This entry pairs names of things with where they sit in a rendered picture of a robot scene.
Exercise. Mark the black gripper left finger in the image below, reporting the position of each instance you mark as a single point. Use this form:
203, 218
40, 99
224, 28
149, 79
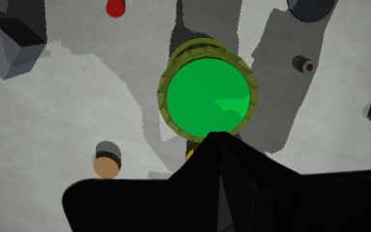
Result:
151, 205

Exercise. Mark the tan round disc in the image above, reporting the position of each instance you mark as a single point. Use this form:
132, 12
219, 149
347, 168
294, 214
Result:
107, 165

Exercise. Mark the yellow short cylinder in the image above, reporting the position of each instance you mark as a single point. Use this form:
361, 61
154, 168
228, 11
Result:
190, 149

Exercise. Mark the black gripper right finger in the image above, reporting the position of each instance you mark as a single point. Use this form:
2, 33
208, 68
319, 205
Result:
264, 196

